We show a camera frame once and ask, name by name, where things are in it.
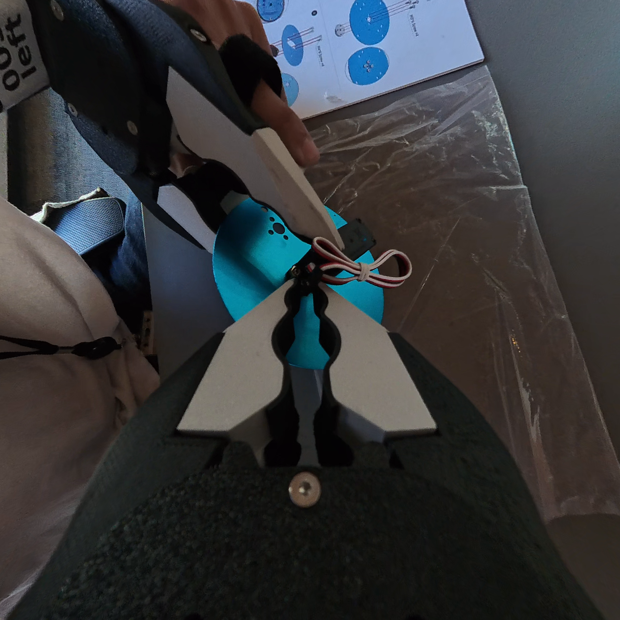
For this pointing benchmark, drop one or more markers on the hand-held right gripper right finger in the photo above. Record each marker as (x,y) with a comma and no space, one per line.
(382,382)

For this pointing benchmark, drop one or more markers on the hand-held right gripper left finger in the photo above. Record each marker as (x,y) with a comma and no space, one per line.
(237,382)

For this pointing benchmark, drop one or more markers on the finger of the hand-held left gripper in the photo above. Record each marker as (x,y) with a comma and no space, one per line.
(181,213)
(232,135)

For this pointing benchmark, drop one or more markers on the blue round metal plate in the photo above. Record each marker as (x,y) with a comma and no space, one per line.
(252,271)

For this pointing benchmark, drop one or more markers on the black servo motor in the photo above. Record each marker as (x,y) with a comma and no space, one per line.
(358,237)

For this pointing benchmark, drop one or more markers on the dark grey desk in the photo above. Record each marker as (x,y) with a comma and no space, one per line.
(557,121)

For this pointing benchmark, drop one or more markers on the person's left hand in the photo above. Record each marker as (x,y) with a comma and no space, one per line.
(290,135)

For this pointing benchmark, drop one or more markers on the person's blue jeans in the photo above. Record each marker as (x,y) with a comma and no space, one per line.
(121,271)

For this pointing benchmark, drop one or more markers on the small clear plastic scrap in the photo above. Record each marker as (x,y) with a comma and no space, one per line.
(335,97)

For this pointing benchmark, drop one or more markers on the clear plastic bag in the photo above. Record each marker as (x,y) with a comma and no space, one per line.
(460,218)

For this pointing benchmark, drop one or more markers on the white instruction sheet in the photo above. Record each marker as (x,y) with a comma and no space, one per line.
(411,43)

